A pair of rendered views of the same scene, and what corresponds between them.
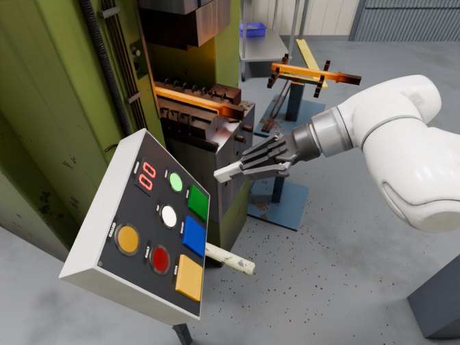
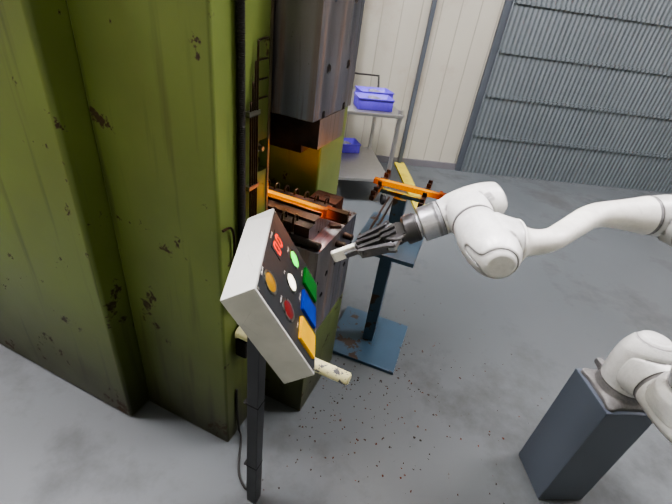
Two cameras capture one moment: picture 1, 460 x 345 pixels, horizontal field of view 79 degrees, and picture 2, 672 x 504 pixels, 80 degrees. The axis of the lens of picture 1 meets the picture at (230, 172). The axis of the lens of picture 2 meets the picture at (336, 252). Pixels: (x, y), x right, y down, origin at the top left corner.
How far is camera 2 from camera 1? 0.46 m
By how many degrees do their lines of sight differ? 14
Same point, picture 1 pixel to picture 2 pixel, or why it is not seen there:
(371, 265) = (478, 417)
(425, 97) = (495, 195)
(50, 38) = (212, 128)
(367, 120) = (456, 208)
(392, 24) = (503, 158)
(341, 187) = (445, 328)
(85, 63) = (227, 150)
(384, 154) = (465, 226)
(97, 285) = (247, 311)
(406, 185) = (478, 243)
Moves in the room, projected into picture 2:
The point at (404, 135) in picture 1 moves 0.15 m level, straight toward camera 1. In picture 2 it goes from (478, 214) to (452, 239)
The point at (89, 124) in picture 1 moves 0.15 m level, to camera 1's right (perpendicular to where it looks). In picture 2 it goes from (216, 203) to (271, 208)
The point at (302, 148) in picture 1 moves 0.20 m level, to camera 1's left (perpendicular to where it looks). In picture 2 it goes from (408, 230) to (328, 223)
